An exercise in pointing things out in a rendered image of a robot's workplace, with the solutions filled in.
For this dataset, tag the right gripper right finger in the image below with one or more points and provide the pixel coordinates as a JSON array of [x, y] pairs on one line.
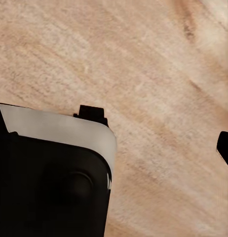
[[222, 145]]

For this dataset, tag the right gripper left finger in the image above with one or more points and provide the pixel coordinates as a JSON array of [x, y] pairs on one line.
[[10, 146]]

